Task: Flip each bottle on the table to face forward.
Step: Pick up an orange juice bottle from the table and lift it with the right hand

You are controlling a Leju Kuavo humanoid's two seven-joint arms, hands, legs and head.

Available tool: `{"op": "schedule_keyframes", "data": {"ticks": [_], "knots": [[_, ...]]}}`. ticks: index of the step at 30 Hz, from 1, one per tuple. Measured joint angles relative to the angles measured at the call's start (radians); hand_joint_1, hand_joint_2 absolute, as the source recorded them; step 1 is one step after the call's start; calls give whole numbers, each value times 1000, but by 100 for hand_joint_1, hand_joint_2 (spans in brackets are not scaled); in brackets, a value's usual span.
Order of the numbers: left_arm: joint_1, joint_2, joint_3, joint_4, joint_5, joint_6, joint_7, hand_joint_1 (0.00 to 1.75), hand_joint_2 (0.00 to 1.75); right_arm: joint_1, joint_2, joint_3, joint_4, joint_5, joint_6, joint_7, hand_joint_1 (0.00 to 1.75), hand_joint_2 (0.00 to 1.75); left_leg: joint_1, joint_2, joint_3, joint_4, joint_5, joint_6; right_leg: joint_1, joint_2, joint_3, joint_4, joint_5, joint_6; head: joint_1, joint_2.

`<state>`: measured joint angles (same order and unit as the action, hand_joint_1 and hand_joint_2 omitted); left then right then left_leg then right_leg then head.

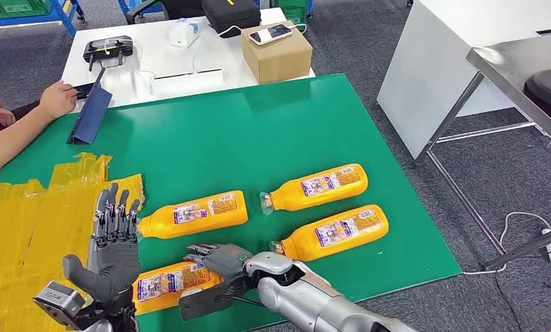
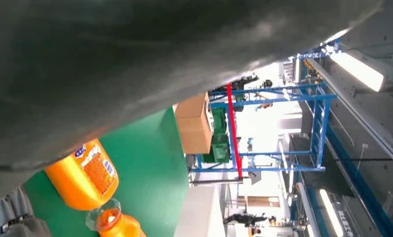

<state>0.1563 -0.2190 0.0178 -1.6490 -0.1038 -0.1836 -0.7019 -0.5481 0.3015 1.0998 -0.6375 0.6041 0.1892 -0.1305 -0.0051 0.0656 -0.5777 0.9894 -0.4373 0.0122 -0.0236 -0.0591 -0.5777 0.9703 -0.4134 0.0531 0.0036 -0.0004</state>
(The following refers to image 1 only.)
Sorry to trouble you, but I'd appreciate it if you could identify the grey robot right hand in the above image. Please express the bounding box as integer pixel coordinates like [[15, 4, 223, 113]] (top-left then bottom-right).
[[183, 243, 253, 280]]

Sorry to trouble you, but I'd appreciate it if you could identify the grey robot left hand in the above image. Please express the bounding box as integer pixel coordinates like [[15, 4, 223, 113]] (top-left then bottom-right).
[[62, 183, 142, 306]]

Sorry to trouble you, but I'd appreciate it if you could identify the orange detergent bottle clear cap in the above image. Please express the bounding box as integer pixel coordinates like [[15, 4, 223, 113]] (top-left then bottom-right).
[[259, 163, 369, 216], [269, 204, 390, 263], [132, 261, 224, 317], [136, 190, 249, 240]]

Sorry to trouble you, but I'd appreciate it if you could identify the yellow tape patch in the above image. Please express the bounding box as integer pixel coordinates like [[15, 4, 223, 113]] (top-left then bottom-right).
[[0, 152, 145, 332]]

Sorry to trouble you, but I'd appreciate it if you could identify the green table mat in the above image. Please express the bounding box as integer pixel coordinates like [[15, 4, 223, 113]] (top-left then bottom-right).
[[0, 73, 463, 332]]

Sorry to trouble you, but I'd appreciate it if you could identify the navy blue folded cover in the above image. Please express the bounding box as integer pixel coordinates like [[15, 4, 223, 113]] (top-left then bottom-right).
[[66, 66, 114, 146]]

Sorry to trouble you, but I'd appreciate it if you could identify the person's right hand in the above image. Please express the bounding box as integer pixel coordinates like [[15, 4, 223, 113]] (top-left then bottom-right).
[[37, 80, 79, 121]]

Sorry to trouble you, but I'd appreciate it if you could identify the person's hand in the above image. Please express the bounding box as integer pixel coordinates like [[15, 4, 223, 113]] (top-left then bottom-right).
[[37, 80, 79, 121], [0, 106, 17, 128]]

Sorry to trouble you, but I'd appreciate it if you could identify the black smartphone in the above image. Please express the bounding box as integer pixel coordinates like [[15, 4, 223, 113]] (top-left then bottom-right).
[[71, 82, 96, 101]]

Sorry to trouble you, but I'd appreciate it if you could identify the person's body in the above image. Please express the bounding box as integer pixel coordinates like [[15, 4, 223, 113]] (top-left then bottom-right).
[[0, 101, 42, 210]]

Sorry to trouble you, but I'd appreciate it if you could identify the person's left hand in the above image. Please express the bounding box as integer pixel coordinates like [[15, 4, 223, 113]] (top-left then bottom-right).
[[0, 106, 17, 128]]

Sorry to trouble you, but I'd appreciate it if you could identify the cardboard box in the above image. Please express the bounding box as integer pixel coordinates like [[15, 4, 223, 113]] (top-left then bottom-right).
[[241, 20, 314, 85]]

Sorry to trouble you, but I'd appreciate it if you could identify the white table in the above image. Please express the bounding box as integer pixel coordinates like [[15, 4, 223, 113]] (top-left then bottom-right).
[[60, 6, 316, 113]]

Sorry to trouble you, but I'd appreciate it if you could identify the black remote controller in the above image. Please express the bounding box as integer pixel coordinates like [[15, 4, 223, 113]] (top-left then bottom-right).
[[82, 35, 134, 72]]

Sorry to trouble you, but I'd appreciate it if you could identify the small white box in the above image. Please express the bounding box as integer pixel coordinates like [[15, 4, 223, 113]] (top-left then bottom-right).
[[169, 18, 201, 49]]

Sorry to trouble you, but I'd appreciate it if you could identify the white smartphone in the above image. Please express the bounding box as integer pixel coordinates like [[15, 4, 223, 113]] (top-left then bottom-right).
[[248, 23, 293, 46]]

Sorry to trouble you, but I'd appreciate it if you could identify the black zipper case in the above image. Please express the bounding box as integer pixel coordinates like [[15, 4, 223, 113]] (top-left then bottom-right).
[[201, 0, 262, 39]]

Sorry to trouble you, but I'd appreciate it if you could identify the black office chair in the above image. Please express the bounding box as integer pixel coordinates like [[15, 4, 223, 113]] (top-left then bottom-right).
[[125, 0, 203, 25]]

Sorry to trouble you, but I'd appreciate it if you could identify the green plastic crate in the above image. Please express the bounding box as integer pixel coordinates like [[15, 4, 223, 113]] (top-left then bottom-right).
[[269, 0, 314, 26], [0, 0, 52, 19]]

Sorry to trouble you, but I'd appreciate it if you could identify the blue cart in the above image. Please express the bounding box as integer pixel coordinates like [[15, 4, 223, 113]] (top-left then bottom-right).
[[0, 0, 86, 39]]

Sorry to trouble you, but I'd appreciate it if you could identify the white cabinet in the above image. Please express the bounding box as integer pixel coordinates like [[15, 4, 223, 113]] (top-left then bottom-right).
[[377, 0, 551, 160]]

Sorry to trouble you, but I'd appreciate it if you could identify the stainless steel table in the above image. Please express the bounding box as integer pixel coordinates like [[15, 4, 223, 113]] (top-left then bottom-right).
[[413, 28, 551, 271]]

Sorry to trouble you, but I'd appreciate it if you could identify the black chair seat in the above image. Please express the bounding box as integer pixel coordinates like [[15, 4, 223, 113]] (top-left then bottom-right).
[[523, 66, 551, 133]]

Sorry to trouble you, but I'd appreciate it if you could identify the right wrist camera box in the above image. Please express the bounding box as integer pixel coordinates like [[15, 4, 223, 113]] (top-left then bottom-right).
[[178, 279, 258, 322]]

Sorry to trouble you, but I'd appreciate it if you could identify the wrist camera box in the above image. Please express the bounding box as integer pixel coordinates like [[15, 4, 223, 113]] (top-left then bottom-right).
[[32, 280, 86, 329], [178, 279, 258, 322]]

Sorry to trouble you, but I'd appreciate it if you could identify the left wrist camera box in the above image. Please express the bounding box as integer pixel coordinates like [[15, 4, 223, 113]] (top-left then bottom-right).
[[32, 280, 86, 329]]

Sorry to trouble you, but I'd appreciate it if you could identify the white charging cable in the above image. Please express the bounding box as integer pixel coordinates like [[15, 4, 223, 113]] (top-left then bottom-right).
[[218, 23, 307, 39]]

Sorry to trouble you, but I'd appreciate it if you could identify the blue cart frame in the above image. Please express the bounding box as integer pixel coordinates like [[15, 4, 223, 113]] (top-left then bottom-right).
[[117, 0, 163, 15]]

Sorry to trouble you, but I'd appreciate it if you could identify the white floor cable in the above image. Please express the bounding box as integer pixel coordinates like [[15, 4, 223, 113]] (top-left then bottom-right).
[[461, 211, 551, 276]]

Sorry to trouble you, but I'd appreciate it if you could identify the black floor cable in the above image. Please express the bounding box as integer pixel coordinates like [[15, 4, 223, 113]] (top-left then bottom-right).
[[493, 270, 526, 332]]

